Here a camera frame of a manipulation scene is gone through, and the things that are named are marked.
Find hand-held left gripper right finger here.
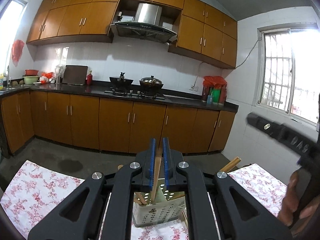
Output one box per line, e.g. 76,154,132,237
162,137,293,240

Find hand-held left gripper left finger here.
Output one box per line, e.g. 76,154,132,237
27,138,157,240

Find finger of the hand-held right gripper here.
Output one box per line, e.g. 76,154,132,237
246,112,284,137

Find green perforated utensil holder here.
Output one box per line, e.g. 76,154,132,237
132,179,187,228

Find person's right hand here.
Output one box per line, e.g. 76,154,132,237
277,169,313,228

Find green bottle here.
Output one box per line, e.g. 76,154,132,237
212,88,222,104

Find barred window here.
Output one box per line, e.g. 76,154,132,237
256,25,320,131

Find red-bagged condiment bottles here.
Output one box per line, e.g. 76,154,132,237
202,76,228,105

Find gas stove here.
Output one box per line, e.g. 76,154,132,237
104,89,166,101

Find black wok with lid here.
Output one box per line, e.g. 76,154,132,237
139,75,164,93

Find wooden base cabinets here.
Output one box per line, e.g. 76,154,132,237
0,90,237,155

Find black kitchen countertop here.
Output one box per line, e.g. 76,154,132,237
0,80,239,112

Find floral tablecloth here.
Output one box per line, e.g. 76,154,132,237
0,160,288,240

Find dark cutting board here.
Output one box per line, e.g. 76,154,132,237
62,65,89,86

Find orange and white plastic bag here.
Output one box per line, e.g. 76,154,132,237
39,72,54,84

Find steel range hood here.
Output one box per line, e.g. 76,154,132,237
109,3,178,44

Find green basin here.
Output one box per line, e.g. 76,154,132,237
22,75,40,85

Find red hanging plastic bag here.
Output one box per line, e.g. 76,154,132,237
11,39,25,67

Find sliding window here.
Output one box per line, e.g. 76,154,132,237
0,0,28,30

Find white wall cable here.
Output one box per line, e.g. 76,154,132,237
191,38,262,88

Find wooden wall cabinets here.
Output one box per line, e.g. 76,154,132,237
26,0,238,69

